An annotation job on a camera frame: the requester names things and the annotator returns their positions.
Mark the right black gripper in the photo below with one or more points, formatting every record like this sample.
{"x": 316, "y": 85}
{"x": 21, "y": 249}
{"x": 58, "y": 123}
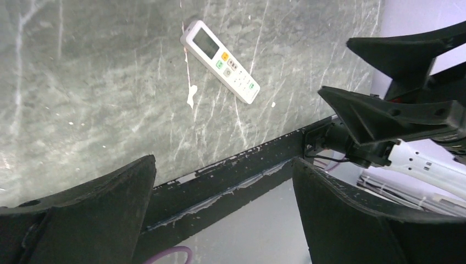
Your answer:
{"x": 408, "y": 61}

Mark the white remote control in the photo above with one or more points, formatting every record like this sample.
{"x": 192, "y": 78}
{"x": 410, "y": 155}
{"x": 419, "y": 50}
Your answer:
{"x": 201, "y": 42}

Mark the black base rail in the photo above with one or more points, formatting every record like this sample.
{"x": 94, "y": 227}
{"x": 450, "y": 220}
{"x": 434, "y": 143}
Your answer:
{"x": 189, "y": 204}

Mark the white paper scrap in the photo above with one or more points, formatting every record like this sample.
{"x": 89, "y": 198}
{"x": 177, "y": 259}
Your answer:
{"x": 192, "y": 90}

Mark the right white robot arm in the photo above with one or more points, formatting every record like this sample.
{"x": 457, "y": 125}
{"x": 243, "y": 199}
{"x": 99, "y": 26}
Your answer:
{"x": 395, "y": 155}

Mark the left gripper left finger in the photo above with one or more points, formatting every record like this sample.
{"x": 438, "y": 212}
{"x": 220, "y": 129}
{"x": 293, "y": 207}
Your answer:
{"x": 95, "y": 222}

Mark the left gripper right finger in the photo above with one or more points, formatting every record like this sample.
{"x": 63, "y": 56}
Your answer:
{"x": 344, "y": 224}

